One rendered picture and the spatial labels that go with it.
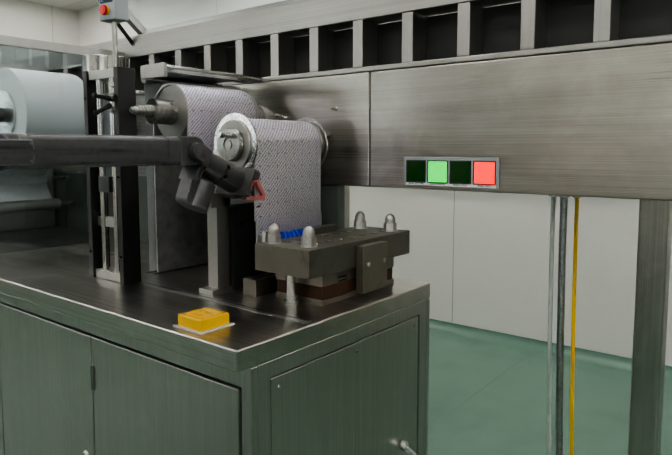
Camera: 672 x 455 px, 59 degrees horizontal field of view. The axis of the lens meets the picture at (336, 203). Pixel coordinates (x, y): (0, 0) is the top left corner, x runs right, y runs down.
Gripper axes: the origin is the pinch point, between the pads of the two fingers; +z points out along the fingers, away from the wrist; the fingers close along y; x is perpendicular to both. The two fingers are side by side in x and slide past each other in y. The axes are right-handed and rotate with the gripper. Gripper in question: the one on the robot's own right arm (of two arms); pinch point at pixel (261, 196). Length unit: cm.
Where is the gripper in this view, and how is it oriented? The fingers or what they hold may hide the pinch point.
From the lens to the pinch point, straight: 140.1
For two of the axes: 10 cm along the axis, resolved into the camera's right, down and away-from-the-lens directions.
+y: 7.9, 0.6, -6.1
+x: 2.7, -9.3, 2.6
